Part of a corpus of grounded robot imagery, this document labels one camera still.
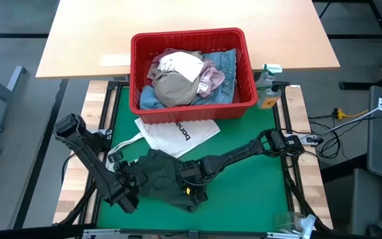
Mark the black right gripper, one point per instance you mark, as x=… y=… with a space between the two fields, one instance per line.
x=192 y=174

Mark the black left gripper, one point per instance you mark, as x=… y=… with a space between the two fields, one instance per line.
x=133 y=174

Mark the dark green shirt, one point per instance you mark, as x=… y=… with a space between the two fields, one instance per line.
x=164 y=176

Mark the beige shirt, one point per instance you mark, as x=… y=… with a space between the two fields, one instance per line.
x=174 y=89

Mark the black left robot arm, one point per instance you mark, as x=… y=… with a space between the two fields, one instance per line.
x=91 y=166

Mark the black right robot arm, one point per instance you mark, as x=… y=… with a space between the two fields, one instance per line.
x=244 y=152

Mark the red plastic laundry basket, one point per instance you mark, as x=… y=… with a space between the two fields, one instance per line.
x=191 y=114

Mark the white canvas tote bag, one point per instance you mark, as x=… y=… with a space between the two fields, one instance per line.
x=177 y=132

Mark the green table mat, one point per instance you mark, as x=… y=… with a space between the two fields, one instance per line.
x=244 y=199

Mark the white label strip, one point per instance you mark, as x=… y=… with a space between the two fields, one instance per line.
x=114 y=60

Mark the pink garment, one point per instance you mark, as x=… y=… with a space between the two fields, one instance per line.
x=212 y=76

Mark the clear bottle orange label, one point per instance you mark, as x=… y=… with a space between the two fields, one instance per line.
x=268 y=99

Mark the white garment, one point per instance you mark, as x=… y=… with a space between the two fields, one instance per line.
x=182 y=64

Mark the blue denim garment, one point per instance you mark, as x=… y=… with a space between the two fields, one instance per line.
x=225 y=66

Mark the white mounting plate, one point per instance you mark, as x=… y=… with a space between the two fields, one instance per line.
x=305 y=139

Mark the green label spray bottle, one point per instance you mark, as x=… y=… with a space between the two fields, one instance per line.
x=267 y=78

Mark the grey desk leg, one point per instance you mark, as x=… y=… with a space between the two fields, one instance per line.
x=7 y=99

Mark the clear spray bottle white nozzle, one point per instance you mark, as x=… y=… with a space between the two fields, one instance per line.
x=307 y=221

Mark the light wooden desk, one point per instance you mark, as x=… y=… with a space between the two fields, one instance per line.
x=95 y=33

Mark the black desk foot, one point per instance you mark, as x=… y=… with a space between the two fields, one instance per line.
x=356 y=86

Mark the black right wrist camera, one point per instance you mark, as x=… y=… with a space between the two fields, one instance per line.
x=199 y=198

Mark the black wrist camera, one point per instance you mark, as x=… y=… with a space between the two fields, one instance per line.
x=128 y=204
x=199 y=198

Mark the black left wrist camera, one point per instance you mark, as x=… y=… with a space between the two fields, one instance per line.
x=128 y=204

